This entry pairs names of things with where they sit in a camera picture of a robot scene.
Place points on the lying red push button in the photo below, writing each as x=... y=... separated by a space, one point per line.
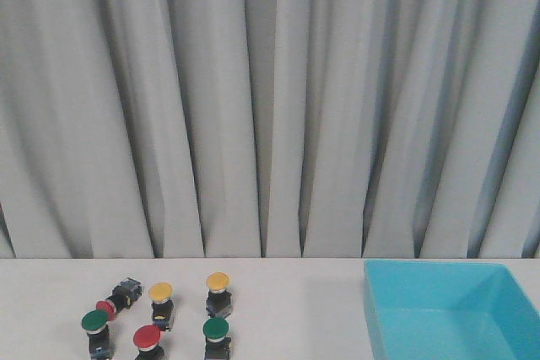
x=123 y=296

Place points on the blue plastic box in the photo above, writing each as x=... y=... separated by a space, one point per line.
x=448 y=310

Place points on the green push button right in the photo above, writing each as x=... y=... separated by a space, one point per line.
x=217 y=342

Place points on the yellow push button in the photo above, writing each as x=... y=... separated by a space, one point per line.
x=160 y=295
x=219 y=301

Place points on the green push button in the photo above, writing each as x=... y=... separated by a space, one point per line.
x=217 y=342
x=95 y=325

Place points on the grey pleated curtain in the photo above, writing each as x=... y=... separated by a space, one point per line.
x=269 y=128

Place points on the green push button left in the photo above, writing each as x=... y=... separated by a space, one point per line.
x=95 y=325

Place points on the red push button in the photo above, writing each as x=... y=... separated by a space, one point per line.
x=123 y=296
x=146 y=339

